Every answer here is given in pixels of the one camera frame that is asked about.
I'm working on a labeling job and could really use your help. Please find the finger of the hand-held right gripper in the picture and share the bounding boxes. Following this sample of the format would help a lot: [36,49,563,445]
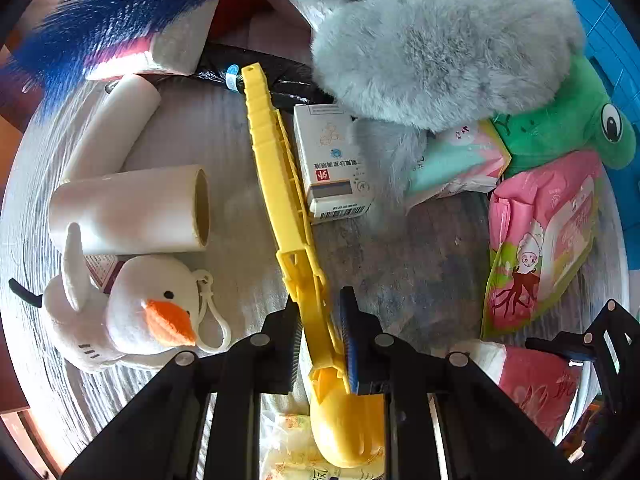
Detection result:
[525,299,640,411]

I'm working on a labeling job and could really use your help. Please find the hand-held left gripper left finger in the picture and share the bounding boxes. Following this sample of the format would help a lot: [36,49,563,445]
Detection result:
[60,300,303,480]

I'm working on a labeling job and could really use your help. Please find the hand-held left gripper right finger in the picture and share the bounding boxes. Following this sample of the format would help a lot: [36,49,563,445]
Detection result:
[340,287,586,480]

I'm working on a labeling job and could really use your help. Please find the white duck plush toy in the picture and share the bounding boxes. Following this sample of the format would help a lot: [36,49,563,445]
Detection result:
[9,222,233,373]

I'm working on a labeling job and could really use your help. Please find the yellow plastic clamp tool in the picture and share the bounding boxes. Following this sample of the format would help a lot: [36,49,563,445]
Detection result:
[241,62,388,468]

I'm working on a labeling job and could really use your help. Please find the pastel pad packet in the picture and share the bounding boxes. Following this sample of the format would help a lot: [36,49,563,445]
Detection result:
[405,120,512,211]

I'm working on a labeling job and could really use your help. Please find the thin white paper roll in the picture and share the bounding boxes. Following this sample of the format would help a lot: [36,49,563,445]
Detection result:
[60,74,162,183]

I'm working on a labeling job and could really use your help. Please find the blue plastic container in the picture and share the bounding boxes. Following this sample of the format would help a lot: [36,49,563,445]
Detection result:
[525,0,640,126]

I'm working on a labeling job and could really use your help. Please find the red pink tissue packet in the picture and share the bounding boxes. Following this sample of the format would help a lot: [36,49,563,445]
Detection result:
[460,337,583,443]

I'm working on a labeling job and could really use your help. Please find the pink wet wipes packet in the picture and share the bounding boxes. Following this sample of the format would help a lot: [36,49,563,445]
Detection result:
[480,150,603,341]

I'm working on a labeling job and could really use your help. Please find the white medicine box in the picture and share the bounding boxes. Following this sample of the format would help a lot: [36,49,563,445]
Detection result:
[292,102,375,223]

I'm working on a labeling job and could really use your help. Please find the maroon white small box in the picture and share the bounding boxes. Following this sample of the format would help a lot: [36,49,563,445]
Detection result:
[82,254,127,293]

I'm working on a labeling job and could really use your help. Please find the thick white paper roll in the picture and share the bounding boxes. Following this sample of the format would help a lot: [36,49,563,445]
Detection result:
[48,164,211,256]

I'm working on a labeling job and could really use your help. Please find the green frog plush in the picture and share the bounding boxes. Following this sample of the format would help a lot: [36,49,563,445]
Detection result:
[492,55,638,176]

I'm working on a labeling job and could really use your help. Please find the black rolled plastic bags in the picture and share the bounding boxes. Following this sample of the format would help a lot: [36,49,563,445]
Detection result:
[195,42,336,111]

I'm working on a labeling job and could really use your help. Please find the grey fluffy plush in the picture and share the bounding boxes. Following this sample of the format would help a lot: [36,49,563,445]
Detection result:
[280,0,586,233]

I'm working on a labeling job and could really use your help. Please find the pink white tissue pack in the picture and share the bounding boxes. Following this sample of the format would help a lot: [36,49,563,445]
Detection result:
[85,7,221,82]

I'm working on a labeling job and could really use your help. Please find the blue feather duster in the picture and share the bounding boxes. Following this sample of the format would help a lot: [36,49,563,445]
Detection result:
[5,0,281,111]

